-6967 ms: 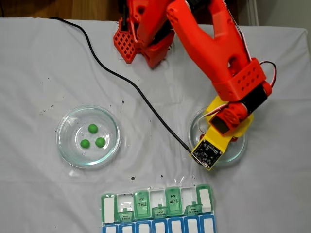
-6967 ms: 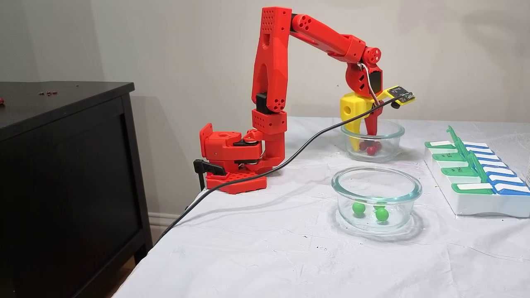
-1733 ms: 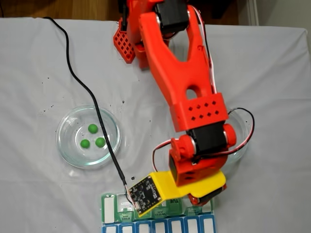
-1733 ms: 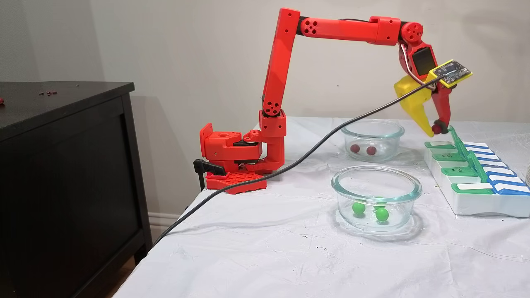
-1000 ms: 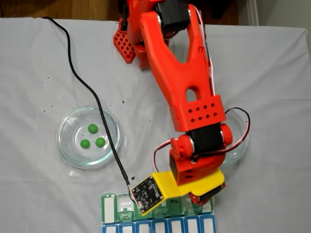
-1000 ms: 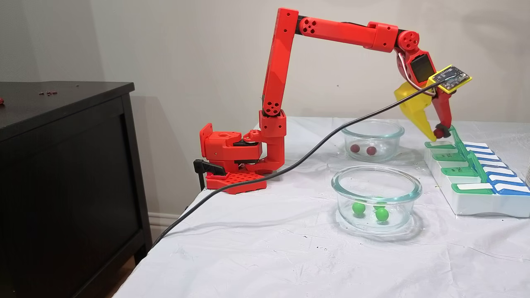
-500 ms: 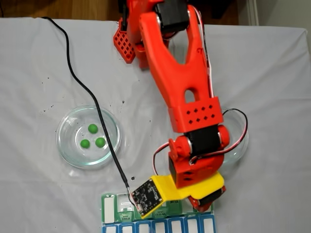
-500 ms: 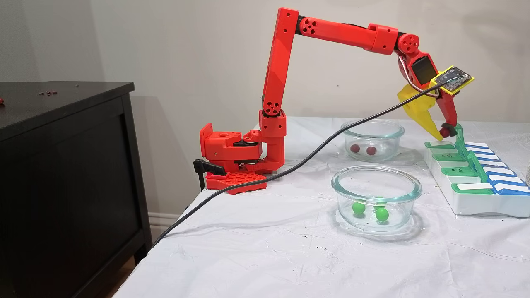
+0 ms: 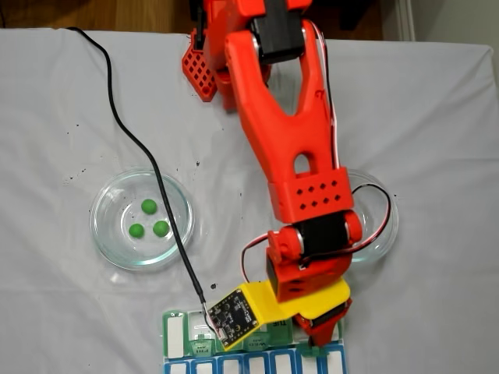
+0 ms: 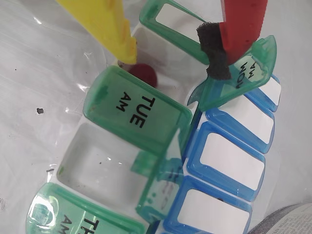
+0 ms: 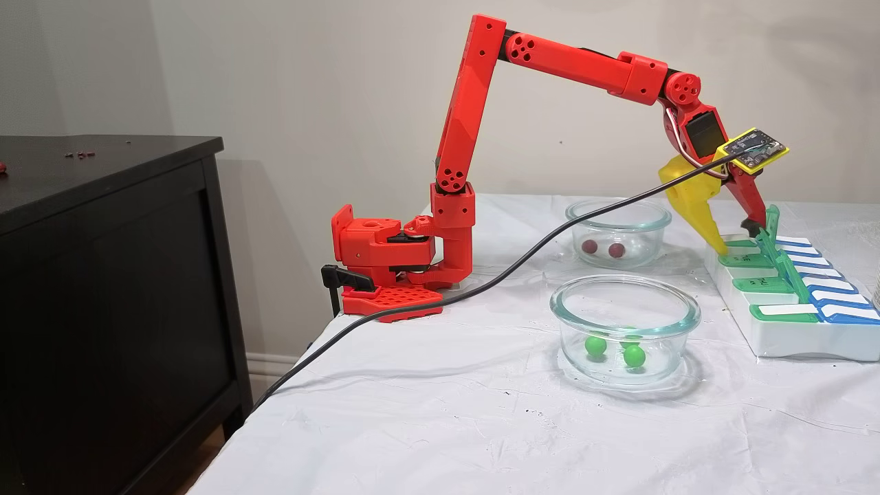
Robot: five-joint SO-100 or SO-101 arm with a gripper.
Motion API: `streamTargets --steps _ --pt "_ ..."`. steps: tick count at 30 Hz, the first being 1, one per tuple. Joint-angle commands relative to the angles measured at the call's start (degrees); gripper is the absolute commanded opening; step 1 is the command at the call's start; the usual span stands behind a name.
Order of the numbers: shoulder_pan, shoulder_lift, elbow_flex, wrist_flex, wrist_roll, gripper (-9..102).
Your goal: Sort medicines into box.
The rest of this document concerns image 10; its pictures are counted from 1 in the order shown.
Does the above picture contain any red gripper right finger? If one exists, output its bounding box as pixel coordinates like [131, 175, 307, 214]
[196, 0, 269, 80]

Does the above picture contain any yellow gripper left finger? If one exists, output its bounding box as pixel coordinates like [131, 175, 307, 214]
[55, 0, 138, 65]

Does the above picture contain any red ball pill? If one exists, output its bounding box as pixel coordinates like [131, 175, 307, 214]
[126, 63, 158, 88]

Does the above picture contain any weekly pill organizer box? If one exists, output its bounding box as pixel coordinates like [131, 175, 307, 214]
[25, 0, 282, 234]

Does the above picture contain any white tablecloth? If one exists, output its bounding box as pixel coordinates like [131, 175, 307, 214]
[0, 0, 312, 234]

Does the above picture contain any can with printed paper label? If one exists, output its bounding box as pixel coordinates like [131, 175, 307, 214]
[248, 204, 312, 234]

